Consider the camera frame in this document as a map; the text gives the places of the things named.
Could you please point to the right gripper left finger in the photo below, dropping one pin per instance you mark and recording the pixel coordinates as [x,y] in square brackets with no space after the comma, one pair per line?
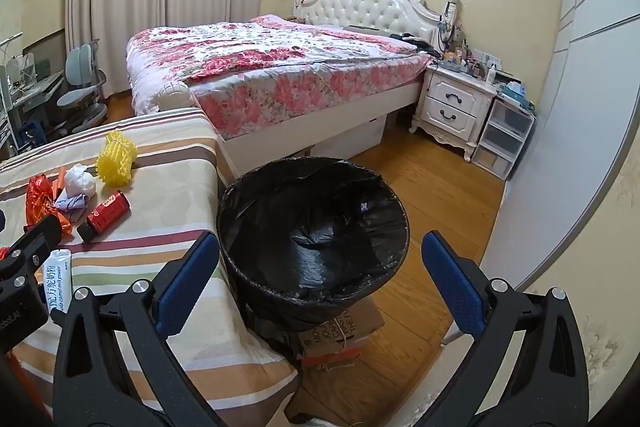
[114,366]

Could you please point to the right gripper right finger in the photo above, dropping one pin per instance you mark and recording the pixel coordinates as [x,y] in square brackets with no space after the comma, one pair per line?
[526,365]

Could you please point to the white milk powder sachet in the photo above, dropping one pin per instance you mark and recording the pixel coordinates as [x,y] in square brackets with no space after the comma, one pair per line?
[57,280]

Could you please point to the red orange foil wrapper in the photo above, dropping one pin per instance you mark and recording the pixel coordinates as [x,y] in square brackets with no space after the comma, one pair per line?
[39,204]

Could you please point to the lavender cloth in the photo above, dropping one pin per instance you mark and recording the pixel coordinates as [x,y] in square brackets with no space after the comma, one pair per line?
[72,207]

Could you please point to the red cylindrical can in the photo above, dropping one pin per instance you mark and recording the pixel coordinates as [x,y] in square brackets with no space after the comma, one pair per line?
[102,218]

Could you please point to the white tissue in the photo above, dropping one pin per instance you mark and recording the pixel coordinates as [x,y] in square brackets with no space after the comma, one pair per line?
[79,181]

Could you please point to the yellow foam net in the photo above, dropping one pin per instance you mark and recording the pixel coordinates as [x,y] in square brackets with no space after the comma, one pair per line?
[115,161]

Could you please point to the black lined trash bin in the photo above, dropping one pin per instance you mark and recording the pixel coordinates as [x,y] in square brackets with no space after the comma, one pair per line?
[305,238]

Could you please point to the striped bed sheet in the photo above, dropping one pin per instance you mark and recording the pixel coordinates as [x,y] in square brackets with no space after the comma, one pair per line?
[177,178]

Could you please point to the cardboard box under bin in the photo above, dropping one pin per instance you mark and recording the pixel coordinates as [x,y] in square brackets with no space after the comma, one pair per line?
[341,339]

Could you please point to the study desk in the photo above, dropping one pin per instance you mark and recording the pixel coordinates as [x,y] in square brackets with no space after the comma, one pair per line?
[28,84]

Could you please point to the grey-blue desk chair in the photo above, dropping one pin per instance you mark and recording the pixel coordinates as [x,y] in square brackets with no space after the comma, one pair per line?
[83,102]

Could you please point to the clear plastic drawer unit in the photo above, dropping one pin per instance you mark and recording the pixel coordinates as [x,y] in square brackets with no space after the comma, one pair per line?
[504,136]

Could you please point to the white round bedpost knob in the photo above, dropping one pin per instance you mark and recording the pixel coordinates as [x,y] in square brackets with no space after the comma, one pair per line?
[175,95]

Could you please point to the white nightstand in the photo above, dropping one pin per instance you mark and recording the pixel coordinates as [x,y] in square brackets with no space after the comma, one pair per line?
[453,108]

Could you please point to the white under-bed box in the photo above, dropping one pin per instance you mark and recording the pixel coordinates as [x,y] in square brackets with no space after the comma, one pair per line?
[352,142]

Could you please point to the floral bed quilt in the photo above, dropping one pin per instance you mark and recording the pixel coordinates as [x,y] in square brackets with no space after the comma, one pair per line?
[250,76]

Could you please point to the white tufted headboard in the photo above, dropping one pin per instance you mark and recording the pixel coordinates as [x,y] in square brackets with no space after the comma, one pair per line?
[391,16]

